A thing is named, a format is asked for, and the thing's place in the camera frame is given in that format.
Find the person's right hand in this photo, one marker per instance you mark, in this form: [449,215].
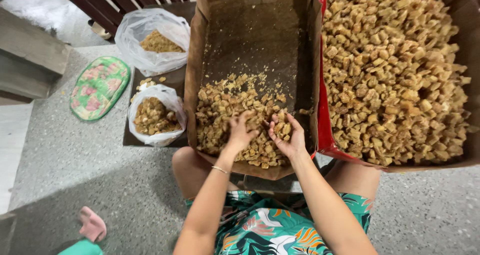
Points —
[294,142]

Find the person's left hand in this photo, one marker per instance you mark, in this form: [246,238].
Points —
[238,135]

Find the person's right fingers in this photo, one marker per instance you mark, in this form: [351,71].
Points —
[297,127]

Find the person's left fingers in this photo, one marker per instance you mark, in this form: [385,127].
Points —
[245,121]

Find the handful of brown sugar chunks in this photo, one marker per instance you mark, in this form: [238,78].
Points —
[283,130]

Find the red-edged cardboard box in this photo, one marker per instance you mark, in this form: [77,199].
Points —
[324,135]

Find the pile of brown sugar chunks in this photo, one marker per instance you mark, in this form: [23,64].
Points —
[217,112]

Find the small clear plastic bag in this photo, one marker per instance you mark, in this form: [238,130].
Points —
[174,101]

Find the person's left leg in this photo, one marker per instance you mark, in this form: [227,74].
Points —
[191,172]

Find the person's right leg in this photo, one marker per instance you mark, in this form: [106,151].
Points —
[354,180]

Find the plain brown cardboard box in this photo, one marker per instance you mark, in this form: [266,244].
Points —
[255,37]

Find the bagged brown sugar chunks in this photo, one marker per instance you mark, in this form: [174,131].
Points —
[153,116]

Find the green floral print garment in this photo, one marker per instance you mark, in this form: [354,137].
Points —
[270,228]

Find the scattered loose sugar bits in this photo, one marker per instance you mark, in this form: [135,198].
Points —
[145,84]

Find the large heap of sugar cubes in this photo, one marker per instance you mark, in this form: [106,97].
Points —
[393,75]

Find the brown sugar crumbs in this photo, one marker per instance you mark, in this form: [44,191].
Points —
[159,43]

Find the large clear plastic bag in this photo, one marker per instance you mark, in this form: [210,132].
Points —
[131,41]

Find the green floral mat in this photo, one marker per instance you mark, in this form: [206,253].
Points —
[98,88]

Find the beige sandal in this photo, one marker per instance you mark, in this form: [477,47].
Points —
[100,31]

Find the dark wooden railing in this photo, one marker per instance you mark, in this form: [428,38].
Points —
[112,0]

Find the pink slipper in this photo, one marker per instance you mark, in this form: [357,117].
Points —
[92,225]

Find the grey bench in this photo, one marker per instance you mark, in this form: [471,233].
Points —
[30,60]

